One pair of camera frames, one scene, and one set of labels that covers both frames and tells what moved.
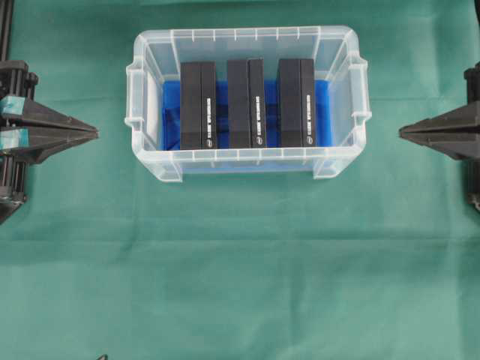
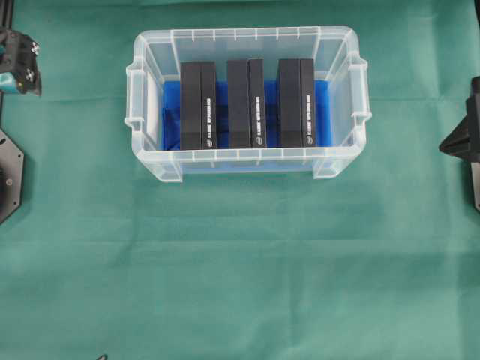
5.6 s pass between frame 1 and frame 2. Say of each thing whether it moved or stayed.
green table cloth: stayed
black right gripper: moved
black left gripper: moved
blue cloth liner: stayed
